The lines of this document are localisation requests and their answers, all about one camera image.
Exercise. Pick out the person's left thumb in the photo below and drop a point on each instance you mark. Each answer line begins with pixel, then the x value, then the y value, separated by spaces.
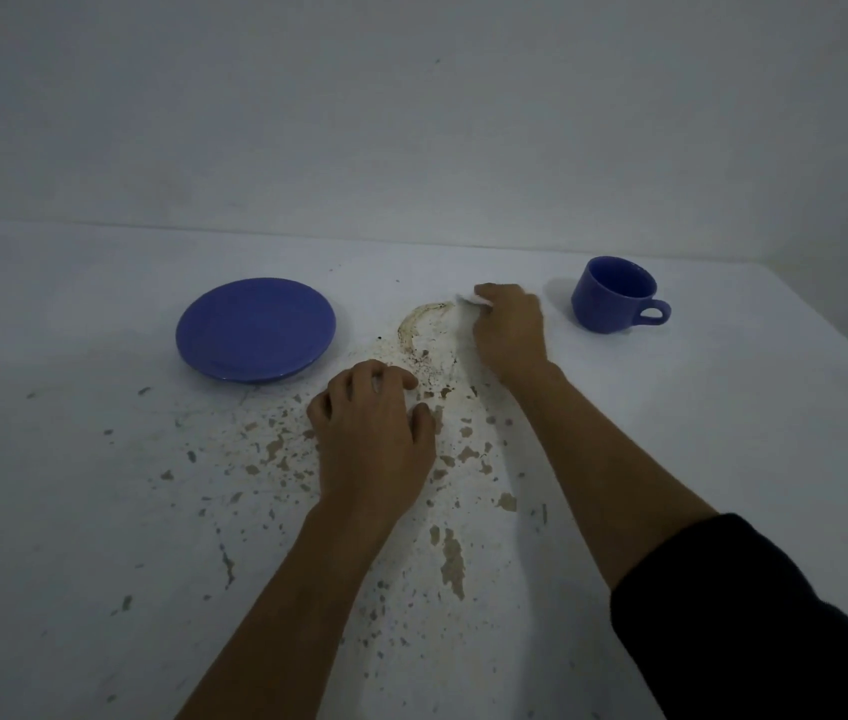
pixel 424 434

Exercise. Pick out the person's left middle finger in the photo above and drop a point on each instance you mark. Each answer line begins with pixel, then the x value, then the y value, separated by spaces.
pixel 367 376

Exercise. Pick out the blue plate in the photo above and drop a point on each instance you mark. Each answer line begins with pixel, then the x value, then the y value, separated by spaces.
pixel 256 329

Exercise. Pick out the person's left forearm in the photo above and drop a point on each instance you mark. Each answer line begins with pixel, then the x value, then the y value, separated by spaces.
pixel 296 614

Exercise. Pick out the person's left hand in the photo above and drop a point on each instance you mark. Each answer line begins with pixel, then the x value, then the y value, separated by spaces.
pixel 371 457

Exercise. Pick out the person's right hand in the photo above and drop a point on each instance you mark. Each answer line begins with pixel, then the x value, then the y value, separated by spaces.
pixel 510 337

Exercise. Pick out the white tissue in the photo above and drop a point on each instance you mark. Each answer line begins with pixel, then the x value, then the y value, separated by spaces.
pixel 470 299

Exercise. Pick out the brown spill stain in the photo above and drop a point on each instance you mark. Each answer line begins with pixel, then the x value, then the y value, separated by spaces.
pixel 412 337

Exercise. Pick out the person's right forearm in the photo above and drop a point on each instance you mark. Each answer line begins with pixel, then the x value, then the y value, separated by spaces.
pixel 604 472

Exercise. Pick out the person's left little finger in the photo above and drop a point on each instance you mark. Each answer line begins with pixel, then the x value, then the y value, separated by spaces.
pixel 318 413

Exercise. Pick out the person's right fingers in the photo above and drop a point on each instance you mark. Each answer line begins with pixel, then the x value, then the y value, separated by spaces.
pixel 502 299

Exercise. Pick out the black sleeve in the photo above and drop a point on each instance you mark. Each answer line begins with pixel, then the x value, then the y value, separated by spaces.
pixel 761 629

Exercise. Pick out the blue cup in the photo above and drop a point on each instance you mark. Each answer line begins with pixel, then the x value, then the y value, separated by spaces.
pixel 611 296

